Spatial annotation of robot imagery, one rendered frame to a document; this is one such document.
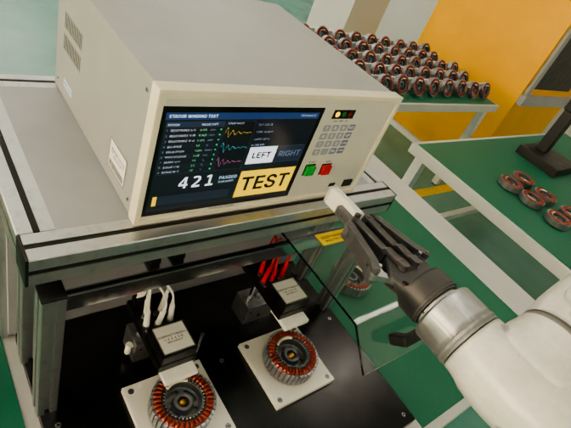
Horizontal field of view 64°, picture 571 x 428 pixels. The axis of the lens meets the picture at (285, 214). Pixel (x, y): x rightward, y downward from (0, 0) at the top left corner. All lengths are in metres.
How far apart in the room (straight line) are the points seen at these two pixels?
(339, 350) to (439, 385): 0.27
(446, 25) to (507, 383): 4.09
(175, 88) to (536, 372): 0.50
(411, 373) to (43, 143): 0.90
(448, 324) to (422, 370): 0.61
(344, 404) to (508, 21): 3.64
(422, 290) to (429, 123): 3.94
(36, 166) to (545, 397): 0.69
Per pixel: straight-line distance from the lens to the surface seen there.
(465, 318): 0.60
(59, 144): 0.78
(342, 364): 1.06
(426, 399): 1.16
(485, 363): 0.58
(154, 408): 0.84
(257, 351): 0.98
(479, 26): 4.36
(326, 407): 0.99
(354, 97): 0.72
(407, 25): 7.08
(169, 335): 0.82
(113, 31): 0.66
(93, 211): 0.67
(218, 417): 0.89
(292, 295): 0.91
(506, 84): 4.19
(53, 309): 0.67
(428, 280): 0.62
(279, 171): 0.72
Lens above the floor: 1.55
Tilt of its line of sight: 35 degrees down
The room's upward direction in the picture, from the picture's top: 24 degrees clockwise
